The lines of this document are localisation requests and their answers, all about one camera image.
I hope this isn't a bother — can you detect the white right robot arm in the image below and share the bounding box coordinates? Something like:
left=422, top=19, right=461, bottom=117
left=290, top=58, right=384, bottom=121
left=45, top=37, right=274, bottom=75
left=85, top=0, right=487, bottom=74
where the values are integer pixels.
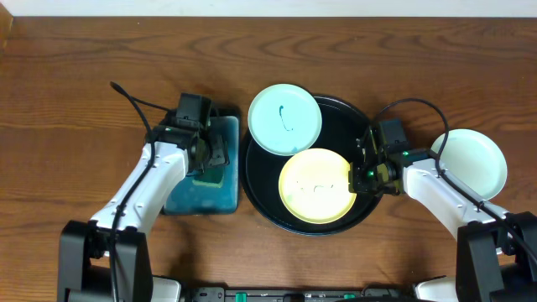
left=349, top=140, right=536, bottom=302

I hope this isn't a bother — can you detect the mint plate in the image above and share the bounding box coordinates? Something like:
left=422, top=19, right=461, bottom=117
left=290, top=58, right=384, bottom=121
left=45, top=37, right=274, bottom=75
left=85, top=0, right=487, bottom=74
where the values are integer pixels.
left=441, top=129, right=508, bottom=200
left=248, top=84, right=322, bottom=156

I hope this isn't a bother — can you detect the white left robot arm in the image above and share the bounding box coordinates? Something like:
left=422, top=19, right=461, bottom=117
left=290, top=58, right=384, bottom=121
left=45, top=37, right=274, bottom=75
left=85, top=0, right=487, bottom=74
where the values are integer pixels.
left=57, top=114, right=240, bottom=301

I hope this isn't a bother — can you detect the black tub of soapy water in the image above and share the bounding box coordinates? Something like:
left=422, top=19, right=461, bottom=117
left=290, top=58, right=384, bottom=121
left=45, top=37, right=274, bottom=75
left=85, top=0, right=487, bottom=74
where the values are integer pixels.
left=162, top=108, right=240, bottom=215

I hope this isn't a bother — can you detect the yellow plate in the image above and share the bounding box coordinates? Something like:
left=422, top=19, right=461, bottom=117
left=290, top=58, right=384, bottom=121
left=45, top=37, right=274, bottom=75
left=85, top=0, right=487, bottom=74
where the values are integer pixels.
left=278, top=148, right=357, bottom=225

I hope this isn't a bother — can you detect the mint plate top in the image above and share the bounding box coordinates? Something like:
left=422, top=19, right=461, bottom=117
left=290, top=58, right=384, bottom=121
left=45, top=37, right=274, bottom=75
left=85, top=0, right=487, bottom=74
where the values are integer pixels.
left=248, top=84, right=322, bottom=156

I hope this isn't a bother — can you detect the green yellow scrub sponge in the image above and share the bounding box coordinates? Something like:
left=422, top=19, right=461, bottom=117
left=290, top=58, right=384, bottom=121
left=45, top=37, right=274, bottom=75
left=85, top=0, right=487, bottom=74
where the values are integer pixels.
left=192, top=167, right=224, bottom=188

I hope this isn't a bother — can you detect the mint plate bottom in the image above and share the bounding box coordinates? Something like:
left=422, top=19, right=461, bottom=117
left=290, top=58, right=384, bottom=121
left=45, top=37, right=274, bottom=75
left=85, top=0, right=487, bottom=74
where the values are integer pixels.
left=441, top=129, right=508, bottom=200

